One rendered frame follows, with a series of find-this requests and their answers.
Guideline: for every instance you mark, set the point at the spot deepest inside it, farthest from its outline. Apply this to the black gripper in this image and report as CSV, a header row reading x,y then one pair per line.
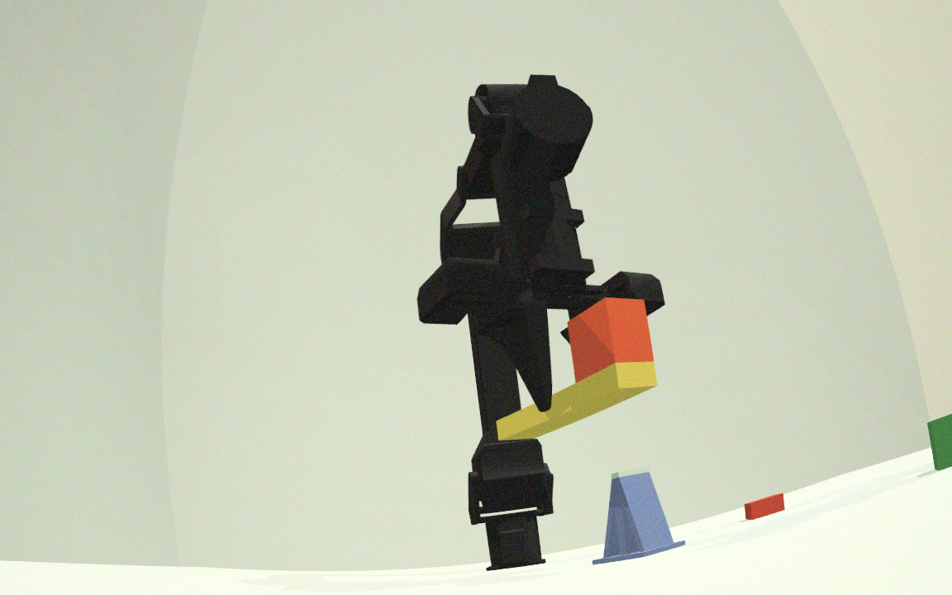
x,y
545,271

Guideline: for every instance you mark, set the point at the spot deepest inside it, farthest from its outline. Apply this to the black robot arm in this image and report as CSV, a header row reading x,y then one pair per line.
x,y
528,137

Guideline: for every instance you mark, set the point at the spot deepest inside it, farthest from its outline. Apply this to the yellow bar with orange block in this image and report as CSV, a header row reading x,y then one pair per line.
x,y
613,361

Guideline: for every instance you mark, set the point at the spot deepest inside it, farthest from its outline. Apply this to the orange-red rectangular block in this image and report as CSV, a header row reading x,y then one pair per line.
x,y
764,507

